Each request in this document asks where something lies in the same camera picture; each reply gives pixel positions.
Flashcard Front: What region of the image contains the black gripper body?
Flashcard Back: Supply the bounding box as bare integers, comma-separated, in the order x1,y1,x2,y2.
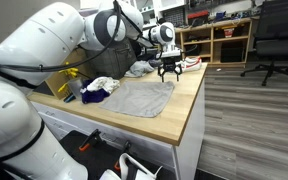
158,57,182,75

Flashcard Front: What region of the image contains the grey towel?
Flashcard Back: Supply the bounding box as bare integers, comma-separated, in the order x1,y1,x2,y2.
101,81,175,118

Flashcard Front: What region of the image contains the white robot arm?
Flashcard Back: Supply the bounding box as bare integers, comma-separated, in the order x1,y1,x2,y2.
0,0,179,180

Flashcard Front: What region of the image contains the white red sneaker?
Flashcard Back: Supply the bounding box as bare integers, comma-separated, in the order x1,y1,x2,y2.
177,56,202,72

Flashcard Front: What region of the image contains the grey crumpled garment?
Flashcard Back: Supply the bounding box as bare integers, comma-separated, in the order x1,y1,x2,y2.
124,61,154,78

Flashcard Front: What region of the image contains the red toolbox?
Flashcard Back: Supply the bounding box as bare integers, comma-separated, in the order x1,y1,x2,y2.
187,10,209,27

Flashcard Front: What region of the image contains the wooden shelf unit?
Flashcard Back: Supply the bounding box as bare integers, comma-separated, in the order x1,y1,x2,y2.
176,18,252,67

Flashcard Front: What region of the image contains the white crumpled cloth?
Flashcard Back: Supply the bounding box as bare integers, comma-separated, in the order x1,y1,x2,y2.
80,77,120,94

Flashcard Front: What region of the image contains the purple cloth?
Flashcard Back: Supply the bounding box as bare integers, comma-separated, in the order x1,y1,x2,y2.
80,79,109,104

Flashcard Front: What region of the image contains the large cardboard box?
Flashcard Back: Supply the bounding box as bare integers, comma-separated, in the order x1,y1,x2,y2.
35,48,94,99

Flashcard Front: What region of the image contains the orange black clamp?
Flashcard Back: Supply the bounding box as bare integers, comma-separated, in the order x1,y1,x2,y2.
79,129,102,151
114,140,132,171

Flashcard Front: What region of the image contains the black office chair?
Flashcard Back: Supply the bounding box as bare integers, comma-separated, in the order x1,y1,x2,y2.
240,0,288,86

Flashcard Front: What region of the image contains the yellow handled clamp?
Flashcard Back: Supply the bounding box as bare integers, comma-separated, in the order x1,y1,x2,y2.
60,67,78,78

